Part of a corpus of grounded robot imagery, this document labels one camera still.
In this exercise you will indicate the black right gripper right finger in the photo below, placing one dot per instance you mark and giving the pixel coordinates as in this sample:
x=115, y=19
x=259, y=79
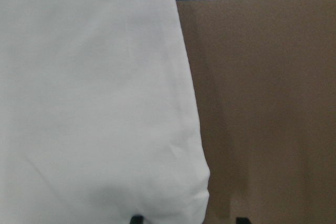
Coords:
x=242, y=220

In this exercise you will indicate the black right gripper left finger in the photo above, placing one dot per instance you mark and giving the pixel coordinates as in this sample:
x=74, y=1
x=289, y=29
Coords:
x=137, y=219

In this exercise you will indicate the white long-sleeve printed shirt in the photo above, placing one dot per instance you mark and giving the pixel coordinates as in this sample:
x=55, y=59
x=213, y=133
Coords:
x=99, y=121

